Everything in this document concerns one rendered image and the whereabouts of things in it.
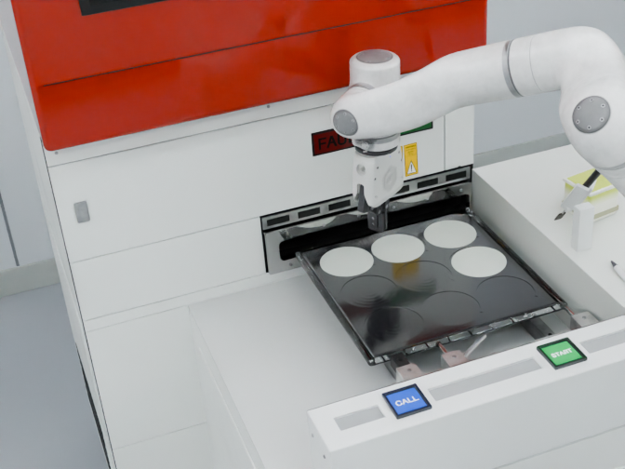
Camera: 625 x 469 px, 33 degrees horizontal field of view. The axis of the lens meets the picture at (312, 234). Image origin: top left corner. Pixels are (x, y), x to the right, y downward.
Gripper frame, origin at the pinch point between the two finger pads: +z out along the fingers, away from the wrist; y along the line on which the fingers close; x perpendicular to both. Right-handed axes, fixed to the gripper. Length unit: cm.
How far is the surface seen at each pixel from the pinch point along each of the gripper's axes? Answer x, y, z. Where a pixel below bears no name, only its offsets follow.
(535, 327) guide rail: -30.3, 4.2, 14.5
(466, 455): -37, -32, 13
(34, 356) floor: 138, 13, 102
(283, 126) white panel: 18.7, -2.4, -15.1
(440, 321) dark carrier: -18.8, -9.0, 9.7
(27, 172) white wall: 165, 43, 58
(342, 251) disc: 8.2, 0.1, 9.9
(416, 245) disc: -2.6, 9.1, 9.6
